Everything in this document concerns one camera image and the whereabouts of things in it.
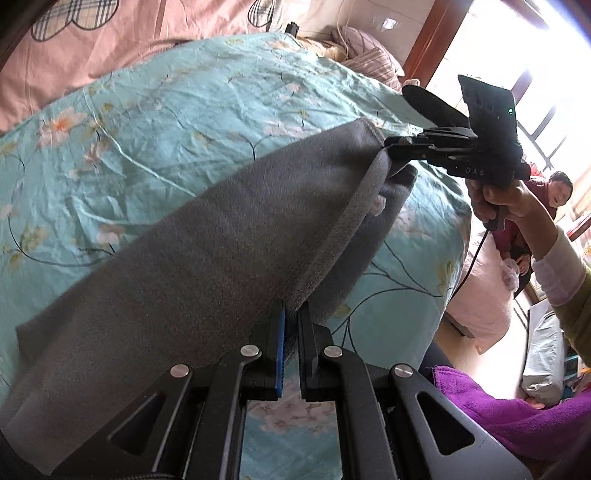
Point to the purple fleece sleeve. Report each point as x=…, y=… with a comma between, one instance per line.
x=543, y=435

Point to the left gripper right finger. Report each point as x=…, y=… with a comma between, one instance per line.
x=393, y=423

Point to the grey fleece pants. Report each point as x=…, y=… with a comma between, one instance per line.
x=300, y=225

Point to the right forearm with sleeve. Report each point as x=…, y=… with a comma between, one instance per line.
x=565, y=279

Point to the striped pink bundle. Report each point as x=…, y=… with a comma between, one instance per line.
x=366, y=55

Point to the person in red jacket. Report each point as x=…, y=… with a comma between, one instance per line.
x=553, y=193

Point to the wooden door frame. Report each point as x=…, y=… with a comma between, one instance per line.
x=435, y=38

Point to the pink quilt with plaid hearts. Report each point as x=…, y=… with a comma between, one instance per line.
x=74, y=43

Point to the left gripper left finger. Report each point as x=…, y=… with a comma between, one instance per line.
x=189, y=423

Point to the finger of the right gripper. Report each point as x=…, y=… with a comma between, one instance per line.
x=408, y=148

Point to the turquoise floral bed sheet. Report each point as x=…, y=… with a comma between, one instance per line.
x=93, y=171

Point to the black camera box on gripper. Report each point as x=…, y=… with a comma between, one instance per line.
x=492, y=117

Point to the person's right hand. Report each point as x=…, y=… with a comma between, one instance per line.
x=523, y=207

